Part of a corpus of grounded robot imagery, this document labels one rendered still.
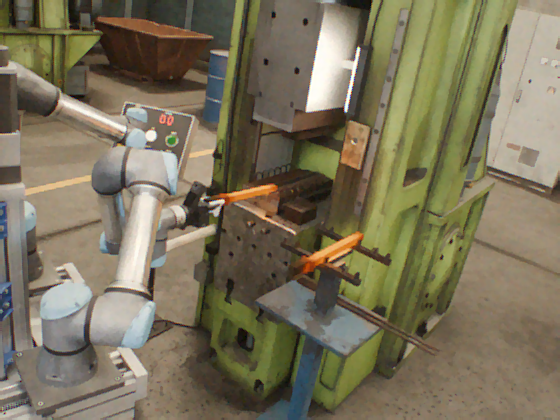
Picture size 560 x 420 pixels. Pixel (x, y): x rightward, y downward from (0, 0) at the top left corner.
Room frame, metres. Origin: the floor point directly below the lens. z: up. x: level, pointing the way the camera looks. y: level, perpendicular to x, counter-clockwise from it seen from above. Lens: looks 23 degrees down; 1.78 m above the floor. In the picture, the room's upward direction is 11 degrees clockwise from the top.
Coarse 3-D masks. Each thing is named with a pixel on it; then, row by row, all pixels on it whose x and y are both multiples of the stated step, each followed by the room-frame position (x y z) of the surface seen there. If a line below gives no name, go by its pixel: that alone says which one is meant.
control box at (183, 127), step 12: (144, 108) 2.21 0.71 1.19; (156, 108) 2.21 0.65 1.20; (156, 120) 2.18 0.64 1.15; (168, 120) 2.18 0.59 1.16; (180, 120) 2.18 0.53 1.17; (192, 120) 2.18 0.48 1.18; (156, 132) 2.15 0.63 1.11; (168, 132) 2.15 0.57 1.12; (180, 132) 2.15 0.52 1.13; (192, 132) 2.18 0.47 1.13; (156, 144) 2.13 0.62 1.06; (180, 144) 2.12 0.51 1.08; (180, 156) 2.10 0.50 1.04; (180, 168) 2.08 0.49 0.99
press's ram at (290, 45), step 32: (288, 0) 2.00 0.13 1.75; (256, 32) 2.07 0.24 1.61; (288, 32) 1.99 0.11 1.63; (320, 32) 1.91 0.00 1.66; (352, 32) 2.10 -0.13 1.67; (256, 64) 2.06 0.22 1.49; (288, 64) 1.98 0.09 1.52; (320, 64) 1.94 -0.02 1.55; (352, 64) 2.05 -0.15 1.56; (288, 96) 1.96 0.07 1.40; (320, 96) 1.98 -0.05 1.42
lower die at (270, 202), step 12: (300, 168) 2.39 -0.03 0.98; (264, 180) 2.14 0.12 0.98; (276, 180) 2.14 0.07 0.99; (324, 180) 2.25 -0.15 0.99; (276, 192) 2.00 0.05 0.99; (288, 192) 2.02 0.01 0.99; (300, 192) 2.07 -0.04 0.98; (312, 192) 2.15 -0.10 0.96; (264, 204) 1.98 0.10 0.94; (276, 204) 1.94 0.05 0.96
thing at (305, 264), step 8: (344, 240) 1.63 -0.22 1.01; (352, 240) 1.64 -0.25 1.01; (328, 248) 1.55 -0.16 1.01; (336, 248) 1.56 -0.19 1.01; (344, 248) 1.60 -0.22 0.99; (304, 256) 1.44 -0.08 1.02; (312, 256) 1.47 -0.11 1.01; (320, 256) 1.48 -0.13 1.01; (296, 264) 1.38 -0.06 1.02; (304, 264) 1.40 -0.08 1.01; (312, 264) 1.42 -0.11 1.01; (296, 272) 1.38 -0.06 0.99; (304, 272) 1.41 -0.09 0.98
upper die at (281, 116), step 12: (264, 108) 2.02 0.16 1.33; (276, 108) 1.99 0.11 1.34; (288, 108) 1.96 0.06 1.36; (336, 108) 2.20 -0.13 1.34; (264, 120) 2.01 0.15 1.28; (276, 120) 1.98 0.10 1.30; (288, 120) 1.95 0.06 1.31; (300, 120) 1.98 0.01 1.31; (312, 120) 2.06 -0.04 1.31; (324, 120) 2.13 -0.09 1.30; (336, 120) 2.22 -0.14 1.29
